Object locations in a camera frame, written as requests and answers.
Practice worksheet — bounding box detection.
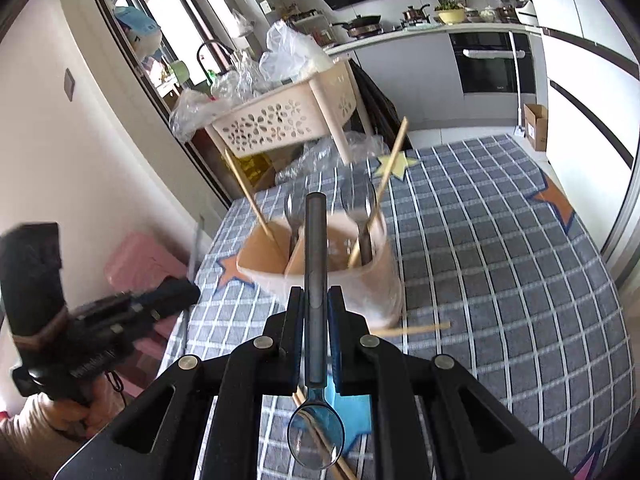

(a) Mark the small cardboard box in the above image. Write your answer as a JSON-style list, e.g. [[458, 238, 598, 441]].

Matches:
[[522, 103, 549, 152]]

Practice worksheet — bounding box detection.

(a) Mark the dark-handled metal spoon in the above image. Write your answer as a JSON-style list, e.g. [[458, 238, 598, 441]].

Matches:
[[289, 191, 347, 472]]

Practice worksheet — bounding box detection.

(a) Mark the white mop pole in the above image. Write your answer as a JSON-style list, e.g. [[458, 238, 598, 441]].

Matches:
[[509, 30, 526, 138]]

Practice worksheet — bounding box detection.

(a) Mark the copper cooking pot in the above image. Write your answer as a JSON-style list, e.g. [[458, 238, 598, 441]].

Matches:
[[400, 4, 432, 25]]

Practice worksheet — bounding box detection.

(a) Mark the black hanging cloth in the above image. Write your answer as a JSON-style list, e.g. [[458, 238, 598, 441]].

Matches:
[[348, 57, 413, 151]]

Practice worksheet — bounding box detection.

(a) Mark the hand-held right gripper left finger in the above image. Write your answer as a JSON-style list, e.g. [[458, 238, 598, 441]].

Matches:
[[55, 285, 307, 480]]

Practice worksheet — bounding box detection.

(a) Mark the blue hanging packet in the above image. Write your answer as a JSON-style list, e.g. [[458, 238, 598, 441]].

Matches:
[[114, 5, 163, 56]]

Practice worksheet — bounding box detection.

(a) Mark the clear plastic bag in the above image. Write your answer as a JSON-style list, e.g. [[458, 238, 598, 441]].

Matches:
[[275, 130, 391, 186], [210, 52, 271, 98], [169, 89, 221, 143]]

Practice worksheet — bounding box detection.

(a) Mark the yellow bowl with greens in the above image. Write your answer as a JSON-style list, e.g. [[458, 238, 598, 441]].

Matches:
[[434, 2, 467, 26]]

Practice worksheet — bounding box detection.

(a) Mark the grey kitchen counter cabinet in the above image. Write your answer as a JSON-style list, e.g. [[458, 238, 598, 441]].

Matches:
[[325, 25, 453, 133]]

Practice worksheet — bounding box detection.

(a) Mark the black wok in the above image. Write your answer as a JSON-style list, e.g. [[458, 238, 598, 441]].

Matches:
[[331, 14, 383, 39]]

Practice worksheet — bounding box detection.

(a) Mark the small hanging plastic bag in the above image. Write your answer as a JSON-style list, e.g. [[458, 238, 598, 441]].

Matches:
[[231, 10, 253, 38]]

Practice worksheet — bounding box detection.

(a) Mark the pink plastic stool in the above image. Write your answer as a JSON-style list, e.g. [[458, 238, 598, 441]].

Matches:
[[103, 231, 188, 396]]

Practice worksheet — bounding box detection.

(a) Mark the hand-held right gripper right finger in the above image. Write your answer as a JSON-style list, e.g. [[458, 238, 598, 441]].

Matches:
[[325, 285, 576, 480]]

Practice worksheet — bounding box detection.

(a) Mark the white plastic bag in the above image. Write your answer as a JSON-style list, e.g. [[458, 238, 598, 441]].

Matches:
[[259, 20, 333, 83]]

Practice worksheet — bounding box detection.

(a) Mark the black built-in oven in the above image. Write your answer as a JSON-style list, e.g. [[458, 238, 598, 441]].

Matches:
[[448, 31, 536, 95]]

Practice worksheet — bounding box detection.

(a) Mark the beige plastic utensil holder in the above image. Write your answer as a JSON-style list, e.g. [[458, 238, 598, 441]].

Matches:
[[235, 210, 405, 328]]

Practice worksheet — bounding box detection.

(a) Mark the black kitchen faucet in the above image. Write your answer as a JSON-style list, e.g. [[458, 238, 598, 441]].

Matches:
[[196, 40, 236, 86]]

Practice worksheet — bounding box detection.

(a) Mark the person's left forearm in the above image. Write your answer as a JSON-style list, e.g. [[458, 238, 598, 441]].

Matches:
[[0, 392, 101, 480]]

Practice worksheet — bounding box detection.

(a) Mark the green cup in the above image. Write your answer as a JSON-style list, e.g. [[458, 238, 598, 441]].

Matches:
[[170, 60, 194, 86]]

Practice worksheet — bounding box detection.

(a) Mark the person's left hand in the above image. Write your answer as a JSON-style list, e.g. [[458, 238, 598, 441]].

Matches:
[[47, 372, 121, 436]]

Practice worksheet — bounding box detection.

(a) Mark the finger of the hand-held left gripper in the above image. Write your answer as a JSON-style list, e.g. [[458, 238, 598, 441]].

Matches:
[[131, 276, 202, 322]]

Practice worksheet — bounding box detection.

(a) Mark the white refrigerator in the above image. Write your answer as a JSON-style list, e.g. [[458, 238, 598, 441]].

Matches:
[[515, 0, 640, 241]]

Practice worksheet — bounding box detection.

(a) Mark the beige perforated storage basket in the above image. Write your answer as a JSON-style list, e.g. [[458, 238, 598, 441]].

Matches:
[[206, 57, 373, 163]]

